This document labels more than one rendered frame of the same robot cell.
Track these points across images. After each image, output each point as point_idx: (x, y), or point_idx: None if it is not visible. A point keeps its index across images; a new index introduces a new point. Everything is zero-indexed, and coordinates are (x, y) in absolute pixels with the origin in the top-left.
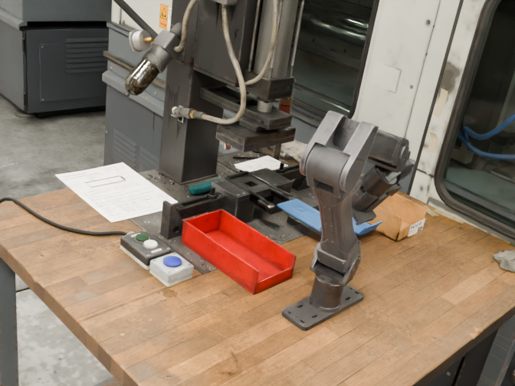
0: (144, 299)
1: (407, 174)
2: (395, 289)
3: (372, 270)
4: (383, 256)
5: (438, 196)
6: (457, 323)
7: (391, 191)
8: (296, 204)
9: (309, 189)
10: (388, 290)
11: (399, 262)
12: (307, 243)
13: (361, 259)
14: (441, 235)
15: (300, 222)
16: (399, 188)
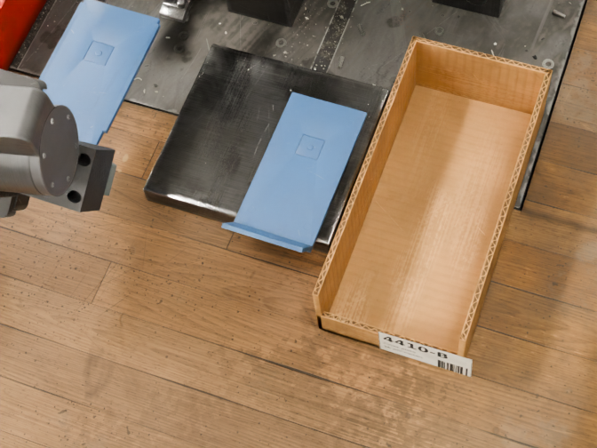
0: None
1: (21, 191)
2: (43, 396)
3: (103, 319)
4: (200, 322)
5: None
6: None
7: (22, 194)
8: (119, 33)
9: (473, 20)
10: (26, 385)
11: (199, 369)
12: (136, 139)
13: (146, 276)
14: (481, 440)
15: (197, 82)
16: (65, 207)
